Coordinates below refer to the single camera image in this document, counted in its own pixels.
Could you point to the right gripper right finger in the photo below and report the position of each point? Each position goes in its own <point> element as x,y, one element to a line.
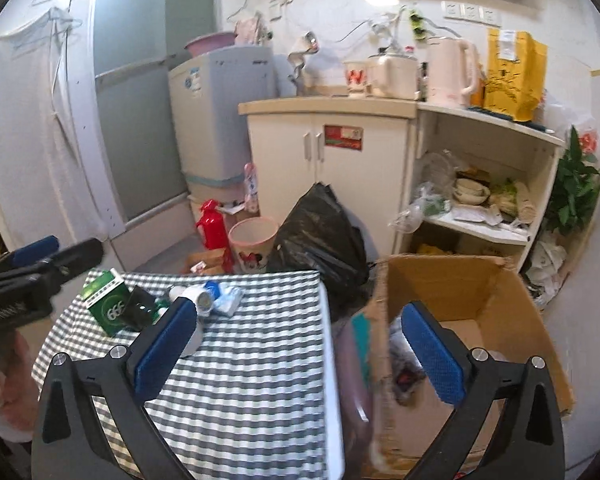
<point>527,442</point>

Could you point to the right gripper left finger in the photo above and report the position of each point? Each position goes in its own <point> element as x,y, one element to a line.
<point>69,442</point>

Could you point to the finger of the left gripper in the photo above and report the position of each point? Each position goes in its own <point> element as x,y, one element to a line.
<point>30,254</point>
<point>57,269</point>

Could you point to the green 666 box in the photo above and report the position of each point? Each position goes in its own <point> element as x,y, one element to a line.
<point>105,298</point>

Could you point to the black plastic cup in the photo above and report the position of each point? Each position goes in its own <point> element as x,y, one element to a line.
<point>142,309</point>

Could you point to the white tape roll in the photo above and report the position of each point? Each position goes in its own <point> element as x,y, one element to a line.
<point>202,300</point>

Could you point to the person's left hand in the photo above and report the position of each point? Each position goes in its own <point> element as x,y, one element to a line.
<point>18,392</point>

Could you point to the white hanging towel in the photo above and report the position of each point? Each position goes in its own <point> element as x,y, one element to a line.
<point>43,188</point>

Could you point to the small brown cardboard boxes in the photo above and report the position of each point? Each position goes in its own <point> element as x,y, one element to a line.
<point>208,262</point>

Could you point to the red thermos jug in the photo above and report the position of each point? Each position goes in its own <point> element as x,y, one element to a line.
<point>214,234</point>

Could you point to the white blue tissue packet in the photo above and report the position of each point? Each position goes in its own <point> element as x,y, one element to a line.
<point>225,298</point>

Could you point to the brown cardboard box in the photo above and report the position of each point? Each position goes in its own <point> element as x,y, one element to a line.
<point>487,305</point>

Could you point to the pink minnie waste bin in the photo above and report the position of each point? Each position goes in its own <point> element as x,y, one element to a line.
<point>252,242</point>

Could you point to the pink spray bottle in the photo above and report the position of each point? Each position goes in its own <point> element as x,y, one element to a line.
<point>251,189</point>

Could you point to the grey checkered tablecloth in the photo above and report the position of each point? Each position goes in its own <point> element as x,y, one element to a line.
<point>258,399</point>

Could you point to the grey washing machine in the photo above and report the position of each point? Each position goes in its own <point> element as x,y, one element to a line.
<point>212,137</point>

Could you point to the black garbage bag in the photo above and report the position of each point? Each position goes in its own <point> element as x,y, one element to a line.
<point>317,235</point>

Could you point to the pink plastic basin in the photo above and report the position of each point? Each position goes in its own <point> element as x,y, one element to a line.
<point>207,43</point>

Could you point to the grey glass sliding door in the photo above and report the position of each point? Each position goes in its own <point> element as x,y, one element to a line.
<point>136,44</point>

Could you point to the stacked white bowls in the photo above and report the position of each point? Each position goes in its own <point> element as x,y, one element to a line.
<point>470,192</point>

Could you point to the white open shelf unit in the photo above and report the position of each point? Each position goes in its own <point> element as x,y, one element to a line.
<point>497,174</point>

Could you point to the green potted plant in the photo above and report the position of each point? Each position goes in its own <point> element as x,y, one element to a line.
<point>576,188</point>

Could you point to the white cabinet with doors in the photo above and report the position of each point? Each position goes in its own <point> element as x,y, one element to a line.
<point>364,149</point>

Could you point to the white cup red W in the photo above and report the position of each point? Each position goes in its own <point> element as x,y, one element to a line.
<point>356,78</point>

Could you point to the white rice cooker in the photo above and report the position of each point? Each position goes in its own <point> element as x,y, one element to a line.
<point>392,76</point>

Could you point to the yellow paper bag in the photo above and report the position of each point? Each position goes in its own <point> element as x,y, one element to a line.
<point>515,73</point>

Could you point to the white electric kettle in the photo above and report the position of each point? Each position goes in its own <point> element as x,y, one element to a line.
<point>453,75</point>

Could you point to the green power strip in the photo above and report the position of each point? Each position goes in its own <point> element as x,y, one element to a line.
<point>418,25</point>

